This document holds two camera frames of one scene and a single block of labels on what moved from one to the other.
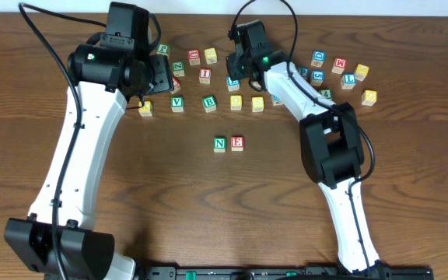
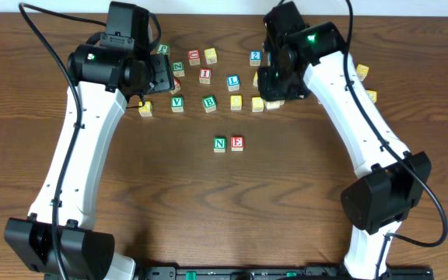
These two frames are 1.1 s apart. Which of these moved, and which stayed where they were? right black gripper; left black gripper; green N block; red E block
Moved: right black gripper
Stayed: red E block; left black gripper; green N block
